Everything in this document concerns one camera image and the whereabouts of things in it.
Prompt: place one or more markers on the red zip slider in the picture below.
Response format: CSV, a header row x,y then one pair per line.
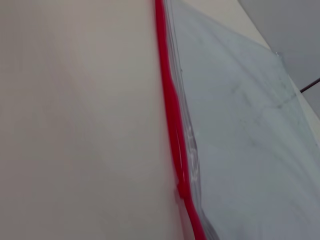
x,y
182,191

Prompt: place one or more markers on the clear document bag red zip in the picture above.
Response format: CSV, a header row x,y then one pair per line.
x,y
250,150

